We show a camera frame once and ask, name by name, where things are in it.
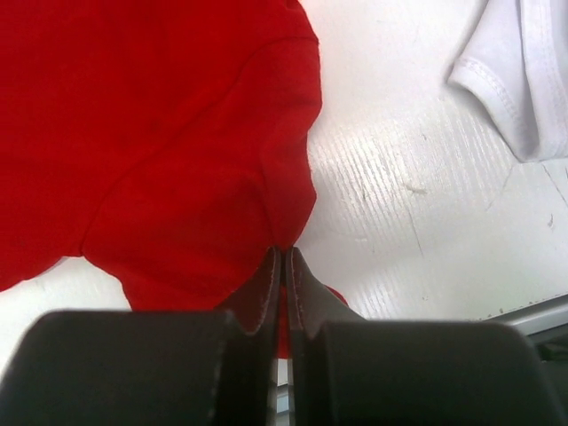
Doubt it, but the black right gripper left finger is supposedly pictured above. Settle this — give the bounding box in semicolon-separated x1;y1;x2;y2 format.
1;249;281;425

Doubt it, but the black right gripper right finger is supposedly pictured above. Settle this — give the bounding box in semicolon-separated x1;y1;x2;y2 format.
286;248;567;425

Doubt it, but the white t shirt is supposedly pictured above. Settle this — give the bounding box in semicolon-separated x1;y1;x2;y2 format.
448;0;567;162

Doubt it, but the aluminium mounting rail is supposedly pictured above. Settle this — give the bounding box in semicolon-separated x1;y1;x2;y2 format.
485;295;568;364

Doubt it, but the red t shirt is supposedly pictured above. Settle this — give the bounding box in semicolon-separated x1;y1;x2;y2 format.
0;0;351;360

